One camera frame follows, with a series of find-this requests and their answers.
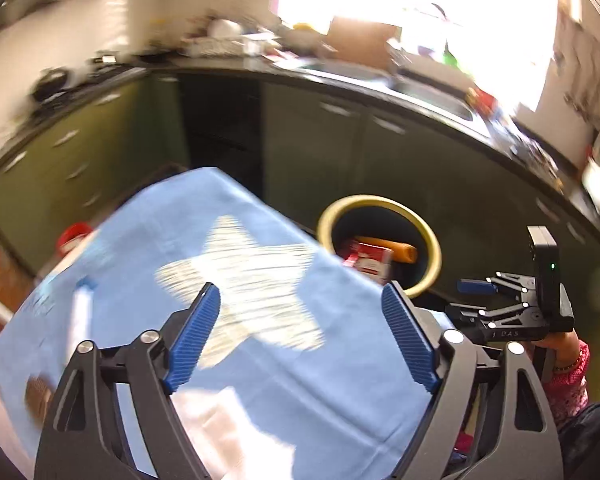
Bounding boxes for light blue tablecloth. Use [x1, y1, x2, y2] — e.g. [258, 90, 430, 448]
[0, 167, 446, 480]

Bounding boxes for dish rack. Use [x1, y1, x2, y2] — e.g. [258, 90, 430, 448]
[186, 34, 277, 59]

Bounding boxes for orange packet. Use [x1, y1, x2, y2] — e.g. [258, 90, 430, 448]
[355, 236, 419, 264]

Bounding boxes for white tube with blue cap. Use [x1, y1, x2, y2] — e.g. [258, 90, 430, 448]
[71, 280, 99, 357]

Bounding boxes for green bottle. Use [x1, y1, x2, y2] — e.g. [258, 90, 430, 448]
[442, 40, 464, 67]

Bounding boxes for red cap object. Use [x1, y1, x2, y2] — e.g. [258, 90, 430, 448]
[56, 223, 95, 254]

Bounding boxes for green door cabinet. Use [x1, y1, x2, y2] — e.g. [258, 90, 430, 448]
[260, 80, 600, 411]

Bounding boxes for black kitchen countertop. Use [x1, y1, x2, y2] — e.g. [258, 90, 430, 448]
[0, 52, 600, 248]

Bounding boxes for red and white box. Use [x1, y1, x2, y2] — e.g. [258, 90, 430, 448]
[341, 239, 395, 282]

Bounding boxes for black wok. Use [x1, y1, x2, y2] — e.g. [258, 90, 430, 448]
[31, 67, 72, 102]

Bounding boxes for brown round object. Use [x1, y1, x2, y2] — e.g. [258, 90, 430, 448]
[24, 374, 54, 422]

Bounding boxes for steel kitchen sink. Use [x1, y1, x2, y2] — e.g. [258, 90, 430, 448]
[300, 57, 482, 122]

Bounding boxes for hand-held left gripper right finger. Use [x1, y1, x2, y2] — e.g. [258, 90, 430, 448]
[381, 282, 565, 480]

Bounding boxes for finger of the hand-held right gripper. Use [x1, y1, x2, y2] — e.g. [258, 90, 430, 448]
[445, 302, 537, 333]
[457, 272, 536, 306]

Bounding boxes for person's right forearm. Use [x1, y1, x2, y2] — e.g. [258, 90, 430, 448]
[532, 332, 592, 427]

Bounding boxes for yellow-rimmed black bin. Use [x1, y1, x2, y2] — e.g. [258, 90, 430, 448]
[316, 194, 442, 301]

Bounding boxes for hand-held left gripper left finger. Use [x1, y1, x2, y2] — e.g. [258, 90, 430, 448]
[32, 282, 222, 480]

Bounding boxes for hanging white towels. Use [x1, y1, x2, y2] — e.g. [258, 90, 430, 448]
[559, 19, 600, 127]

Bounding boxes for person's dark clothing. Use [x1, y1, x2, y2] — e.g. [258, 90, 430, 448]
[555, 400, 600, 480]

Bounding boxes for green drawer cabinet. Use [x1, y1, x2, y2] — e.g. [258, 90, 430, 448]
[0, 72, 191, 273]

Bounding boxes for cardboard box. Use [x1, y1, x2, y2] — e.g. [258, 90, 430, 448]
[326, 16, 402, 69]

